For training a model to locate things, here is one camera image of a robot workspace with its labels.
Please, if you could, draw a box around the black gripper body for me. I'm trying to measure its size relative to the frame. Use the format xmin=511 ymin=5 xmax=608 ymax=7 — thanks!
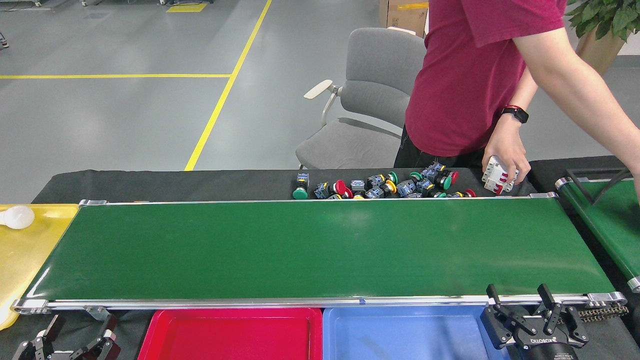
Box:
xmin=514 ymin=334 xmax=581 ymax=360

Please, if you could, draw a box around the blue plastic tray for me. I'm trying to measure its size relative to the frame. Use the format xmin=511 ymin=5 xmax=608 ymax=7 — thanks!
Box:
xmin=322 ymin=305 xmax=511 ymax=360

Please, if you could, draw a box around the green conveyor belt aluminium frame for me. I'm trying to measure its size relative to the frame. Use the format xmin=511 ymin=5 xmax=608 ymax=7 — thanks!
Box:
xmin=11 ymin=192 xmax=628 ymax=316

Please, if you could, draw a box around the short green conveyor belt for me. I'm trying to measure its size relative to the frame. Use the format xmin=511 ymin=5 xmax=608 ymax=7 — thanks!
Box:
xmin=555 ymin=167 xmax=640 ymax=293

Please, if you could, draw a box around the black roller chain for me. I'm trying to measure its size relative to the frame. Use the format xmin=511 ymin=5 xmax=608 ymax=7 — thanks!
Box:
xmin=560 ymin=303 xmax=630 ymax=323

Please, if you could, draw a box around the person's left hand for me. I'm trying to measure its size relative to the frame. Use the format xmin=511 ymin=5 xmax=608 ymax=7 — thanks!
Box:
xmin=482 ymin=120 xmax=532 ymax=186

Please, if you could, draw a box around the red plastic tray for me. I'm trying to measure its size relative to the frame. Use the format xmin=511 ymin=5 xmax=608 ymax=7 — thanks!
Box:
xmin=137 ymin=307 xmax=323 ymax=360

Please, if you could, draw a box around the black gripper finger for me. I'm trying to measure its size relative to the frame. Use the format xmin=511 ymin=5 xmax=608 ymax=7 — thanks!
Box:
xmin=12 ymin=314 xmax=66 ymax=360
xmin=481 ymin=284 xmax=538 ymax=350
xmin=534 ymin=283 xmax=590 ymax=347
xmin=70 ymin=314 xmax=121 ymax=360

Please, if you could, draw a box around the brown cardboard box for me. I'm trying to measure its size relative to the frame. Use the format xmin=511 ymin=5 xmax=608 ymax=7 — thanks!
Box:
xmin=378 ymin=0 xmax=430 ymax=38

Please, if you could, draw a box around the person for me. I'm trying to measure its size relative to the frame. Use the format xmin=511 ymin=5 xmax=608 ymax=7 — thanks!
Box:
xmin=394 ymin=0 xmax=571 ymax=169

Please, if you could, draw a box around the black wristwatch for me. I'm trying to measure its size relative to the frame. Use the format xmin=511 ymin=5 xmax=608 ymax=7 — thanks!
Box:
xmin=501 ymin=105 xmax=530 ymax=124

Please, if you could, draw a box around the grey office chair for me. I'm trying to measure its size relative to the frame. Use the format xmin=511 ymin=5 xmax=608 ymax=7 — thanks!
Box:
xmin=295 ymin=27 xmax=428 ymax=171

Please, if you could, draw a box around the green plant in brown pot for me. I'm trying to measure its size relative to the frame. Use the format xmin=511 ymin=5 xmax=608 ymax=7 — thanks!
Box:
xmin=565 ymin=0 xmax=640 ymax=77

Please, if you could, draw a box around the white light bulb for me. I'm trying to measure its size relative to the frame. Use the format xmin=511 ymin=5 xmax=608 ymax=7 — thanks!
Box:
xmin=0 ymin=205 xmax=36 ymax=230

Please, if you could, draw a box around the black cable bracket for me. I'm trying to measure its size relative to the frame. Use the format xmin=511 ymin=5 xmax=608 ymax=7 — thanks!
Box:
xmin=564 ymin=167 xmax=633 ymax=206

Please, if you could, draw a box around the yellow plastic tray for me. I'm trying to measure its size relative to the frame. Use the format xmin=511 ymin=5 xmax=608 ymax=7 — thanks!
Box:
xmin=0 ymin=203 xmax=80 ymax=331

